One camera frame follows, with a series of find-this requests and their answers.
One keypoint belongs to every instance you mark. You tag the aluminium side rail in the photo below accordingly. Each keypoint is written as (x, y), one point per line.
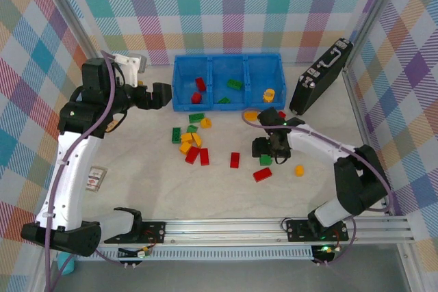
(359, 114)

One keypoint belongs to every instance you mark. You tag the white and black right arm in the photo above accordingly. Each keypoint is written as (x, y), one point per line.
(315, 145)

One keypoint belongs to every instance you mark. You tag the small green lego brick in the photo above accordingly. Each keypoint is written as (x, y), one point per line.
(192, 129)

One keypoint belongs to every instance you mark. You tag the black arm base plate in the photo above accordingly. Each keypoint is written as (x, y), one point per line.
(294, 234)
(154, 232)

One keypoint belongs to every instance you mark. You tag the orange-yellow half-disc lego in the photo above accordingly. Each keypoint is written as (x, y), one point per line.
(250, 116)

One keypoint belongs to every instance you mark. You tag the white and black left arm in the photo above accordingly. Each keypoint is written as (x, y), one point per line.
(68, 175)

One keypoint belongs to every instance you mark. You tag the long aluminium base rail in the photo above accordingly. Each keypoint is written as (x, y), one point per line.
(222, 232)

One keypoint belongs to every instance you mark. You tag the small red lego brick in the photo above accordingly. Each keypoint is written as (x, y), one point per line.
(282, 114)

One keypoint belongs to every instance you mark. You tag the small printed card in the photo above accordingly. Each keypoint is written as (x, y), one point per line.
(96, 179)

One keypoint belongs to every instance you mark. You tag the blue three-compartment plastic bin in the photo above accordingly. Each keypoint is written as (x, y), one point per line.
(191, 66)

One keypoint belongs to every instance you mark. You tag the black briefcase with metal latches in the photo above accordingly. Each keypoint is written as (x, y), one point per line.
(321, 76)

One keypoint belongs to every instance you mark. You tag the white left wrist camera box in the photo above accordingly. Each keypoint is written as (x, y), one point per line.
(128, 66)

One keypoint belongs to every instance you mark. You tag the yellow lego brick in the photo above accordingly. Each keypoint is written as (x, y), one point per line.
(205, 123)
(197, 140)
(185, 148)
(186, 137)

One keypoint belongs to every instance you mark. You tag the teal plastic cylinder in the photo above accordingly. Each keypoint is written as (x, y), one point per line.
(66, 264)

